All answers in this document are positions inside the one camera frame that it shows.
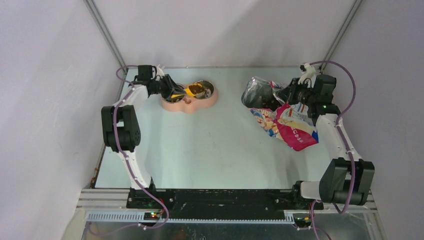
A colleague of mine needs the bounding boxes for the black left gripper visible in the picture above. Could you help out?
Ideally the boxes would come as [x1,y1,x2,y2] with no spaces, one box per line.
[152,74,186,101]

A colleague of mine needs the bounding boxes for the pink double pet feeder base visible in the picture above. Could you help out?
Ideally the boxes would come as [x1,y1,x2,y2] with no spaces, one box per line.
[161,85,219,114]

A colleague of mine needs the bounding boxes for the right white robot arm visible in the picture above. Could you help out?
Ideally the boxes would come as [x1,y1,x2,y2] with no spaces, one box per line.
[288,74,375,209]

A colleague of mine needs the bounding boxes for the aluminium corner post right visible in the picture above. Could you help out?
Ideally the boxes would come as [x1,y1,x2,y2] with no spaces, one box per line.
[323,0,364,61]

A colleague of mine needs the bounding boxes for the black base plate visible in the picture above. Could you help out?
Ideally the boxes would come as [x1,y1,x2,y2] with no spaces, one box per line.
[126,188,313,219]

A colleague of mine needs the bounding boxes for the aluminium corner post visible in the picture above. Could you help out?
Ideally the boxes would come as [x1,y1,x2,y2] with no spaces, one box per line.
[83,0,127,67]
[323,0,364,61]

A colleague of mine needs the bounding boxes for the aluminium corner post left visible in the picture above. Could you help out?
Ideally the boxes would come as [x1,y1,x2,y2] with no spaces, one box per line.
[83,0,127,67]

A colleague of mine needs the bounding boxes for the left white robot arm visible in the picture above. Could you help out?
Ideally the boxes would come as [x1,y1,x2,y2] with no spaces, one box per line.
[101,65,187,190]

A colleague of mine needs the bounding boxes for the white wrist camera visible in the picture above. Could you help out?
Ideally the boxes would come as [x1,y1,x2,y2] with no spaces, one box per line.
[155,64,165,81]
[297,63,317,88]

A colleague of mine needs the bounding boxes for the left steel bowl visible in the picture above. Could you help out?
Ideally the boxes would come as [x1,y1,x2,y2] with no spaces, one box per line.
[162,84,187,103]

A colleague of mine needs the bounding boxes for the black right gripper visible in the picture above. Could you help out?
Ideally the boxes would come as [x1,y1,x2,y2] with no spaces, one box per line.
[276,78,318,107]

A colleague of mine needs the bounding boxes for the right steel bowl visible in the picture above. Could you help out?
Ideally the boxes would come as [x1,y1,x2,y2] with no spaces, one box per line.
[194,80,215,100]

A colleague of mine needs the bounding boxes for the steel bowl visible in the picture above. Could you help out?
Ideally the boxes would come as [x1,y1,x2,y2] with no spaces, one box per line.
[162,84,187,103]
[194,80,215,100]

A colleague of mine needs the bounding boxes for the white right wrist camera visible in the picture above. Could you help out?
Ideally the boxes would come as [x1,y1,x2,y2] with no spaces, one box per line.
[297,63,317,88]

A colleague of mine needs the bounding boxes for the colourful cat food bag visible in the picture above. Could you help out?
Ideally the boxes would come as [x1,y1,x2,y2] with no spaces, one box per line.
[241,76,319,152]

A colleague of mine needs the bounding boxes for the grey slotted cable duct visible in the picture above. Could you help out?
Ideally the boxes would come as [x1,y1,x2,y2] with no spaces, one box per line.
[85,210,295,224]

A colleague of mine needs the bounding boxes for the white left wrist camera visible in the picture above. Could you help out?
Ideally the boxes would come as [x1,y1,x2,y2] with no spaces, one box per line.
[155,64,165,81]

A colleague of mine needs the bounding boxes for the yellow plastic food scoop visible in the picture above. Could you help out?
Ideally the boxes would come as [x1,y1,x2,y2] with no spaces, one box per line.
[170,83,206,99]

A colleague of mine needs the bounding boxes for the brown kibble pet food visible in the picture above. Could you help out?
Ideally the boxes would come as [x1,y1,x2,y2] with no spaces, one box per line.
[188,84,205,95]

